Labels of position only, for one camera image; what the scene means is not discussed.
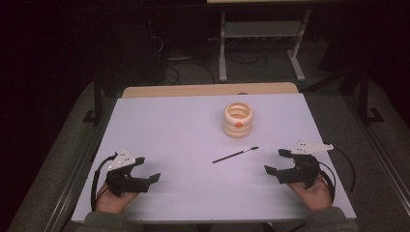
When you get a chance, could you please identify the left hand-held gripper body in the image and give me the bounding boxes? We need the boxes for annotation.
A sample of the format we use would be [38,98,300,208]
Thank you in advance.
[104,147,152,198]

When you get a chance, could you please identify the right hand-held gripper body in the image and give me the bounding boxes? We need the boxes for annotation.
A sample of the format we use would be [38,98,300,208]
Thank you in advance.
[276,140,335,190]

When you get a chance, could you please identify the black pen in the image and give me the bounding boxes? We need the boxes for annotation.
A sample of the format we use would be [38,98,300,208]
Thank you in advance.
[212,146,260,164]

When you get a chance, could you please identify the white table cover sheet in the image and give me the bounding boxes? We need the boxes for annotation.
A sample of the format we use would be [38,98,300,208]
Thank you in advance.
[71,93,358,224]

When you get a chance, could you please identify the beige ribbed pen holder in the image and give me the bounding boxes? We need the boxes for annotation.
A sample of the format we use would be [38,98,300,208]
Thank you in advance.
[222,101,254,139]

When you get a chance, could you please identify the white metal desk frame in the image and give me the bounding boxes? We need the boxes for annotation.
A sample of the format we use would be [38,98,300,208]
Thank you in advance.
[218,8,312,83]

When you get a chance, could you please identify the thin black right gripper cable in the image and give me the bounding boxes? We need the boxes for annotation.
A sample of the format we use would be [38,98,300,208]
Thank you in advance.
[332,146,357,193]

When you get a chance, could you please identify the person's left hand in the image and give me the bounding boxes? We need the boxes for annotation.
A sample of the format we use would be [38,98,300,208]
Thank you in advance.
[95,181,140,215]

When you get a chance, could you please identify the black floor cable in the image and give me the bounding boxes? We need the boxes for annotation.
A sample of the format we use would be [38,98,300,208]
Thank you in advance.
[224,48,269,69]
[160,58,217,86]

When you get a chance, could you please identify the wooden table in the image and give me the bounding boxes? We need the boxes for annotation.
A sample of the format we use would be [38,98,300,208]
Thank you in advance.
[121,81,300,99]

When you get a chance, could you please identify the thick black right gripper cable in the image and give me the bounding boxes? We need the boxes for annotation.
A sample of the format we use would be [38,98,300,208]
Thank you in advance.
[318,160,337,205]

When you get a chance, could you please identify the grey metal rail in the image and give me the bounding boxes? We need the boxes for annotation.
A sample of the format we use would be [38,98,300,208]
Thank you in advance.
[51,98,118,232]
[341,96,410,208]

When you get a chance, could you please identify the person's right hand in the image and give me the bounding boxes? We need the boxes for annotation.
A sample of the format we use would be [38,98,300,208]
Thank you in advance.
[287,174,334,213]

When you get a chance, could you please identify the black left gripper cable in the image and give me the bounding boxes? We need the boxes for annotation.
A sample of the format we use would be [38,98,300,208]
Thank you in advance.
[90,152,119,213]

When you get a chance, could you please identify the black metal stand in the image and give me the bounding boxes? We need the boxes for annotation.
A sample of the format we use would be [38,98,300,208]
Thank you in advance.
[357,67,386,126]
[82,68,104,128]

